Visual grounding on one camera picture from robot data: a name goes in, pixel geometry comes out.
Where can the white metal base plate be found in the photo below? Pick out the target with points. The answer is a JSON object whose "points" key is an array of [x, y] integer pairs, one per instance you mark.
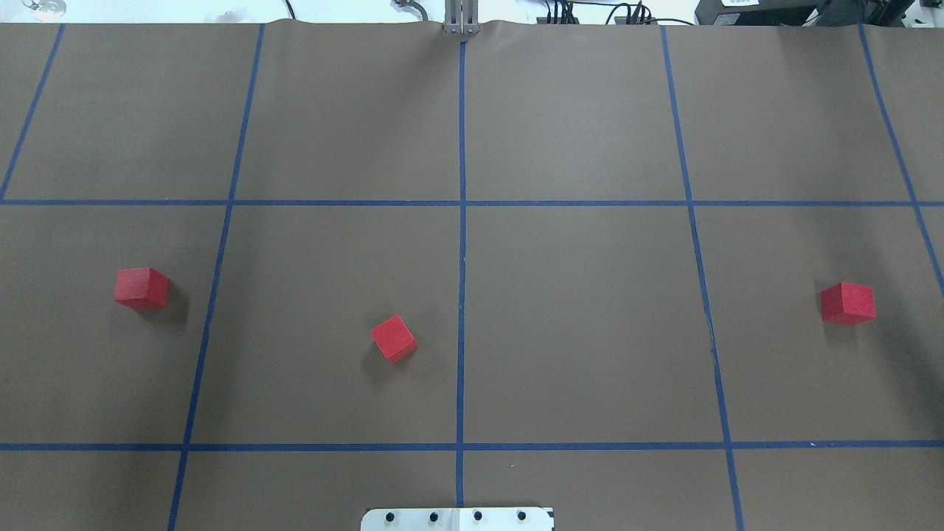
{"points": [[459, 518]]}

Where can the red block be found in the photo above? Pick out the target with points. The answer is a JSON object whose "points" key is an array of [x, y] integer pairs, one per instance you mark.
{"points": [[848, 304], [141, 288], [394, 340]]}

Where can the black device at table edge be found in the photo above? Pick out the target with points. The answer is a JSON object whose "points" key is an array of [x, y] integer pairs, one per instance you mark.
{"points": [[801, 13]]}

